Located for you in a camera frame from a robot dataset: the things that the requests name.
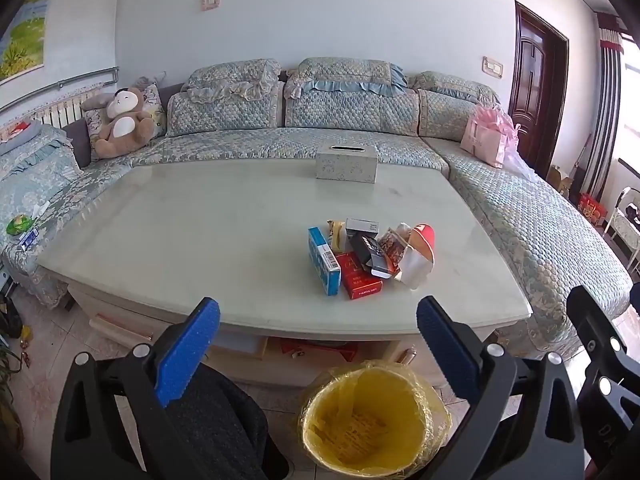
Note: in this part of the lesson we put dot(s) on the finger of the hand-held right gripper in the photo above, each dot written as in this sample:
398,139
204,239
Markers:
597,332

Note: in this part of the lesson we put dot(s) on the patterned tissue box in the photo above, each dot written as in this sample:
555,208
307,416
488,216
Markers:
345,164

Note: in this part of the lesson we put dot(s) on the red cigarette box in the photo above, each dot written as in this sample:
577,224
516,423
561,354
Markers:
359,280

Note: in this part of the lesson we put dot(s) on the trash bin with yellow bag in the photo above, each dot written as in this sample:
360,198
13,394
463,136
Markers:
370,425

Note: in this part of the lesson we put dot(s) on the red gift box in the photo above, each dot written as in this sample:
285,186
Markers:
592,209

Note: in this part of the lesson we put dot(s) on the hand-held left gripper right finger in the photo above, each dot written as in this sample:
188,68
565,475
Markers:
447,347

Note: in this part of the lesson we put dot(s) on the ruffled quilted sofa cushion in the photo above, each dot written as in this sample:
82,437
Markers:
450,87
230,80
345,75

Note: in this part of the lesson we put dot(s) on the quilted blue-grey sectional sofa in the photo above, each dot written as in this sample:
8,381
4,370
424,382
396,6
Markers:
300,137

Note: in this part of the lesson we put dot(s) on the white radiator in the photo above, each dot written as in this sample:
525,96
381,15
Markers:
60,110

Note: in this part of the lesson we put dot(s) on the grey white small box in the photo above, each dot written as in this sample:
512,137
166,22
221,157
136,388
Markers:
362,226

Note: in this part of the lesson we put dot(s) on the striped curtain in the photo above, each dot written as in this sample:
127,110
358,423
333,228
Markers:
605,110

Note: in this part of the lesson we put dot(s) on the grey wall pipe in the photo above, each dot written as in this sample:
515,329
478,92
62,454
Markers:
75,80

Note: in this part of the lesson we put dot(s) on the blue cardboard box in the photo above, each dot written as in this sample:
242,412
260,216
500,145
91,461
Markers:
322,262

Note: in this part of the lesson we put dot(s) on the dark wooden door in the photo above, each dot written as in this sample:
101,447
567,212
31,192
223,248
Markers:
535,85

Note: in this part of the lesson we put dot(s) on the black cardboard box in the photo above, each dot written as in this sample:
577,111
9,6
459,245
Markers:
367,255

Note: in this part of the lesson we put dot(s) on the pink gift bag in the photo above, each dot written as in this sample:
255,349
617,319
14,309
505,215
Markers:
484,142

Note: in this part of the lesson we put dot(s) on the brown cardboard box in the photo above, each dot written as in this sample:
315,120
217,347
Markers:
561,180

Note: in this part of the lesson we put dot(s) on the pink plastic bag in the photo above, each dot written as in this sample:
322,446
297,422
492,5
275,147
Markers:
520,162

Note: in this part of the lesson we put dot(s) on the landscape wall poster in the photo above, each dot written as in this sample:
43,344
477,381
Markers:
22,45

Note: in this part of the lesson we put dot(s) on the red printed snack packet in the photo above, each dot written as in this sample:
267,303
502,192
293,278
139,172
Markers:
392,249

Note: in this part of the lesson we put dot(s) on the red paper cup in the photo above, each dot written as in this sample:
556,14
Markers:
424,240

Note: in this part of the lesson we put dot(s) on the person's dark trousers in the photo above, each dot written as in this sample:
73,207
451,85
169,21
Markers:
215,425

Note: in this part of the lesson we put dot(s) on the brown teddy bear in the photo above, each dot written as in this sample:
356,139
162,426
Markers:
122,125

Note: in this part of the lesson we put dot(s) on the green snack packet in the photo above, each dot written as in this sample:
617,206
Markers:
17,224

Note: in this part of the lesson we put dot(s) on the white coffee table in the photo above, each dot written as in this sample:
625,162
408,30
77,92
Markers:
200,240

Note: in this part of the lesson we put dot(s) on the wall light switch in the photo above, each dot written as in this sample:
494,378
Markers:
492,67

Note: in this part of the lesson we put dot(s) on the red plastic basket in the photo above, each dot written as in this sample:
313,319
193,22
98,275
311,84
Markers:
315,350

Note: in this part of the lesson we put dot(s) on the grey cushion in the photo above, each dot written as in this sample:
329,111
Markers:
79,144

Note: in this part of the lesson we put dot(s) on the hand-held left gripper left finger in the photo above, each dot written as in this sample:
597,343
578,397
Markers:
187,350

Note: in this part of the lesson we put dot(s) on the blue white small carton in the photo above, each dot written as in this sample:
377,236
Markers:
29,239

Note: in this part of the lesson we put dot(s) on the pink wall socket panel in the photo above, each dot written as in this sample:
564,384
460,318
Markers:
211,1

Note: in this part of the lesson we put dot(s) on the white metal chair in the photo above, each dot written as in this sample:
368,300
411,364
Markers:
622,220

